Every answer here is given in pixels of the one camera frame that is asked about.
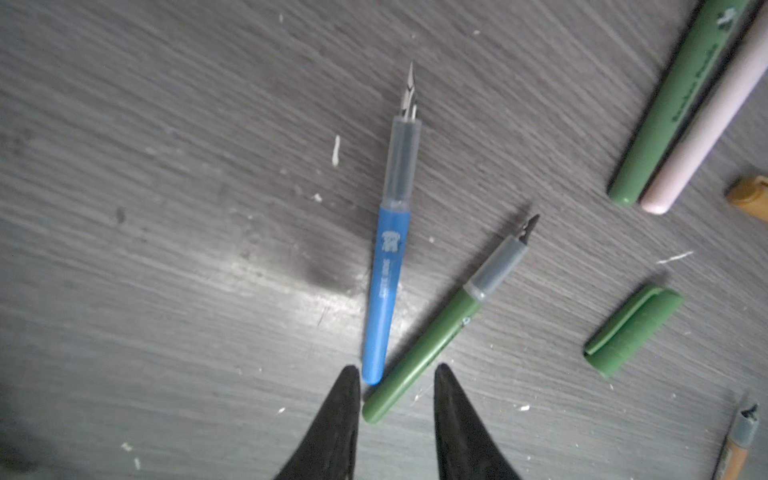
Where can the blue pen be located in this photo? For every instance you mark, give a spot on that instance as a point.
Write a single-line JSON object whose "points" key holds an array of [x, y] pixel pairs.
{"points": [[392, 231]]}

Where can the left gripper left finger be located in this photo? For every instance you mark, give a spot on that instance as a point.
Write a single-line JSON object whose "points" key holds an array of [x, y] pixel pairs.
{"points": [[328, 450]]}

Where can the green pen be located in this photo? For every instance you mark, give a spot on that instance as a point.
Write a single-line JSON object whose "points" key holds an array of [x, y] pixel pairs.
{"points": [[456, 314], [709, 32]]}

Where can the pink pen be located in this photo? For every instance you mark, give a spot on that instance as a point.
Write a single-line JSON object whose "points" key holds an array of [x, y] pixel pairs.
{"points": [[742, 74]]}

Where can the orange pen cap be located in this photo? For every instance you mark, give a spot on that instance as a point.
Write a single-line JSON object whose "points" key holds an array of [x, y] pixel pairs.
{"points": [[749, 195]]}

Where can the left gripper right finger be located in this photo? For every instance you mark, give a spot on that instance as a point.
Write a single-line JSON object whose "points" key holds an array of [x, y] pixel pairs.
{"points": [[465, 449]]}

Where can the green pen cap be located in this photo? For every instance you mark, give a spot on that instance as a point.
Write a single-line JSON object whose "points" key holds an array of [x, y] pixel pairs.
{"points": [[630, 327]]}

